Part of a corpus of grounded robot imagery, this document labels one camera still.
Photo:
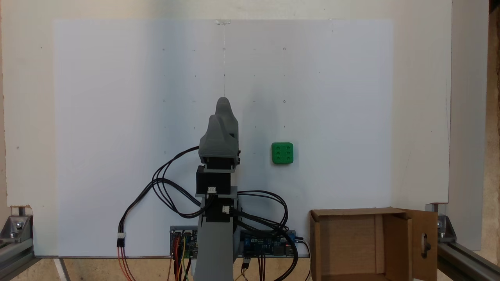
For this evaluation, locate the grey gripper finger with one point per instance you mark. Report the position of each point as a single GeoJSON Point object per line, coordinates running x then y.
{"type": "Point", "coordinates": [225, 109]}
{"type": "Point", "coordinates": [218, 144]}

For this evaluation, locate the green dice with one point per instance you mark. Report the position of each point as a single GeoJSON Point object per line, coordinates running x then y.
{"type": "Point", "coordinates": [282, 153]}

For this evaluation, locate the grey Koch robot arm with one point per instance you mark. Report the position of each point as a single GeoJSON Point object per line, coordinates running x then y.
{"type": "Point", "coordinates": [215, 238]}

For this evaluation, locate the clear tape strip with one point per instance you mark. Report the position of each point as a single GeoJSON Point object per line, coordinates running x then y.
{"type": "Point", "coordinates": [223, 22]}

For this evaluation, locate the blue circuit board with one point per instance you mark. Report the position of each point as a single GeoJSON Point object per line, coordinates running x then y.
{"type": "Point", "coordinates": [269, 244]}

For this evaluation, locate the white paper sheet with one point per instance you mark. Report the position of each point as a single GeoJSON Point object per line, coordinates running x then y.
{"type": "Point", "coordinates": [117, 117]}

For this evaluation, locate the open brown cardboard box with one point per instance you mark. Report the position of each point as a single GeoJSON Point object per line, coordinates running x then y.
{"type": "Point", "coordinates": [347, 242]}

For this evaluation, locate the metal corner bracket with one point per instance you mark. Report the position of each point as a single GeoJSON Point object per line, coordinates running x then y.
{"type": "Point", "coordinates": [17, 226]}
{"type": "Point", "coordinates": [445, 230]}

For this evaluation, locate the aluminium frame post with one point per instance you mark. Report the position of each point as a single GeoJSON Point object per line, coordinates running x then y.
{"type": "Point", "coordinates": [465, 261]}
{"type": "Point", "coordinates": [13, 257]}

